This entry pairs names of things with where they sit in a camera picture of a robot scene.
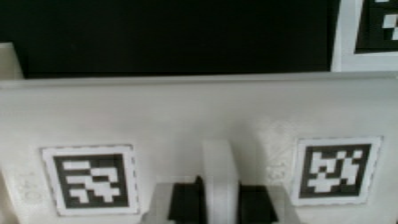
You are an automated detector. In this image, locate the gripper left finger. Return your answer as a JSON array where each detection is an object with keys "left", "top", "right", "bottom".
[{"left": 167, "top": 177, "right": 206, "bottom": 224}]

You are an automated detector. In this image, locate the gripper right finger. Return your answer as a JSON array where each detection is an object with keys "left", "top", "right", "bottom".
[{"left": 238, "top": 183, "right": 279, "bottom": 224}]

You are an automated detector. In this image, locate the white cabinet door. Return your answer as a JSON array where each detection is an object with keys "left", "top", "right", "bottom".
[{"left": 0, "top": 72, "right": 398, "bottom": 224}]

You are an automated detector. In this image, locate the white U-shaped fence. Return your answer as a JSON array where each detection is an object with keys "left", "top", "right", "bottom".
[{"left": 0, "top": 42, "right": 23, "bottom": 81}]

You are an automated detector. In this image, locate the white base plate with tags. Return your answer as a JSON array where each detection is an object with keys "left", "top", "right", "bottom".
[{"left": 330, "top": 0, "right": 398, "bottom": 72}]

